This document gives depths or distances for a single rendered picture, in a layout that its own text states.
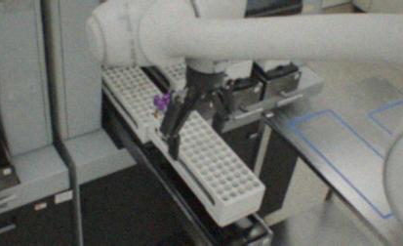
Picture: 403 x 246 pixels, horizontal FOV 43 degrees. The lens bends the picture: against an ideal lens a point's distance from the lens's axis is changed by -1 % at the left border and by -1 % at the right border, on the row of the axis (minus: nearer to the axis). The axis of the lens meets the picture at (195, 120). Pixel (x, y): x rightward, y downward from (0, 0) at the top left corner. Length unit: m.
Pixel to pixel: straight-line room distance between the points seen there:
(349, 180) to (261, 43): 0.65
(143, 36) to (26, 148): 0.65
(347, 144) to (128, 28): 0.75
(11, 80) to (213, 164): 0.47
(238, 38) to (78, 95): 0.67
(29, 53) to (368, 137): 0.85
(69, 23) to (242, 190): 0.51
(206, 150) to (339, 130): 0.43
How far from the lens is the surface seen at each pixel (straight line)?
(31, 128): 1.29
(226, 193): 1.01
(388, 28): 0.66
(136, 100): 1.28
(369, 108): 1.50
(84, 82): 1.27
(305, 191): 2.36
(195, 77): 0.96
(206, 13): 0.84
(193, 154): 1.07
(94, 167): 1.33
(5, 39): 1.13
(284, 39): 0.67
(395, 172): 0.39
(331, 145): 1.33
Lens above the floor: 1.67
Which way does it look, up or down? 40 degrees down
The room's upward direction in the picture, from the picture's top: 8 degrees clockwise
